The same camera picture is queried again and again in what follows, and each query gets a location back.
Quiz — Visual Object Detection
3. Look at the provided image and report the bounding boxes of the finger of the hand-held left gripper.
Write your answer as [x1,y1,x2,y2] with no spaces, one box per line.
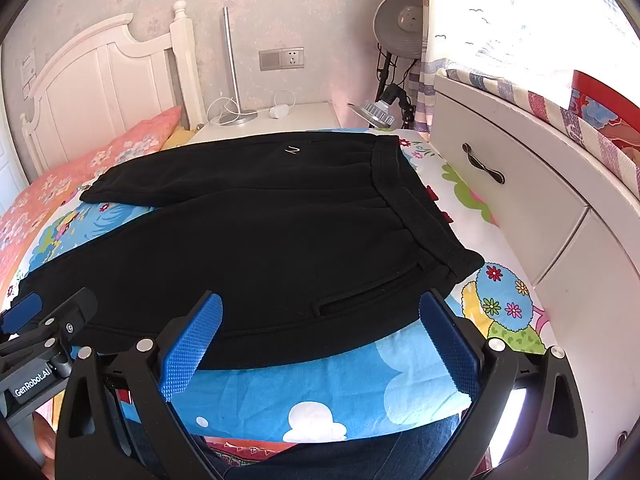
[34,287,99,348]
[0,293,44,336]

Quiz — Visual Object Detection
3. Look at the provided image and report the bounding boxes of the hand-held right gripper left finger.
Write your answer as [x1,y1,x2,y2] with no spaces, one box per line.
[54,290,223,480]

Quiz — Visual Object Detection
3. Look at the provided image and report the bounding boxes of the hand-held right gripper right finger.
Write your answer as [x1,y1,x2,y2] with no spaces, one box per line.
[417,290,589,480]

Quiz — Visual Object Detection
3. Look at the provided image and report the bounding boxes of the black pants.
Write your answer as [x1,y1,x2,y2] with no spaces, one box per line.
[17,130,486,372]

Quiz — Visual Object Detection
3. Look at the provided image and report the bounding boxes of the person's left hand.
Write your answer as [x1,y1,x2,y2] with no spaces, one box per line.
[32,414,57,480]

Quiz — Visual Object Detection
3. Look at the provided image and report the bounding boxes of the red patterned rug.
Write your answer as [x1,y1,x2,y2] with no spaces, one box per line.
[204,437,298,467]

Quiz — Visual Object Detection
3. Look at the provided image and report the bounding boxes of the pink floral pillow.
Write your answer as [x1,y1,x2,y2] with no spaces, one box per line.
[0,106,183,306]

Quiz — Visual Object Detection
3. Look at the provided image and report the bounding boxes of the blue cartoon bedsheet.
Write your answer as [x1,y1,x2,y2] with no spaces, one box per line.
[0,127,559,445]

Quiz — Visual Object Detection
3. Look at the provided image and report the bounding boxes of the white wardrobe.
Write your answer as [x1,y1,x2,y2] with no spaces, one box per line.
[0,127,29,217]

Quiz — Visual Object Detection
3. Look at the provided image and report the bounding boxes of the white drawer cabinet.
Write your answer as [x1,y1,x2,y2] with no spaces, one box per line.
[429,74,640,480]

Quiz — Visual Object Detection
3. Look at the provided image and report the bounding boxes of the yellow pillow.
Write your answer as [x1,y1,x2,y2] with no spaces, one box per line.
[159,125,199,152]

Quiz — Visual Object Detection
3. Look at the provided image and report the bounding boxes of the white bed headboard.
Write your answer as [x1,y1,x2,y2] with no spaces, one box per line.
[20,1,206,171]

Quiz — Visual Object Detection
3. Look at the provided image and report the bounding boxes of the small finned lamp head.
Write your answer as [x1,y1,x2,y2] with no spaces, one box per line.
[347,84,407,129]

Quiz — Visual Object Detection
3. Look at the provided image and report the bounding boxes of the white nightstand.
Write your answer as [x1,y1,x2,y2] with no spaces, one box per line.
[187,101,343,146]

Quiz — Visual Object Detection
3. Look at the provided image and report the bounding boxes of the striped cloth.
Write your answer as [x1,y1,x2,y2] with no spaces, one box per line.
[444,67,640,183]

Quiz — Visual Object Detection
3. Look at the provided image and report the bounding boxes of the black lamp stand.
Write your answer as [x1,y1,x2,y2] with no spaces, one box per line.
[375,44,417,130]

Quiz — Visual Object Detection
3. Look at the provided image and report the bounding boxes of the red printed blanket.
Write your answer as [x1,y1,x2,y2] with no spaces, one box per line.
[569,70,640,155]

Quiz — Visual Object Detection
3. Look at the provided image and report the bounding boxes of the printed curtain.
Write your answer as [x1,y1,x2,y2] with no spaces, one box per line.
[406,0,640,137]

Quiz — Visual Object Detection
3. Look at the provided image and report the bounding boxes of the round grey lamp head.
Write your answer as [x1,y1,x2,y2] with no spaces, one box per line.
[374,0,427,59]

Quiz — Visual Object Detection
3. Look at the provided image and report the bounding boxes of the grey wall socket panel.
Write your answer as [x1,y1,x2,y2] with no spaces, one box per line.
[258,47,305,71]

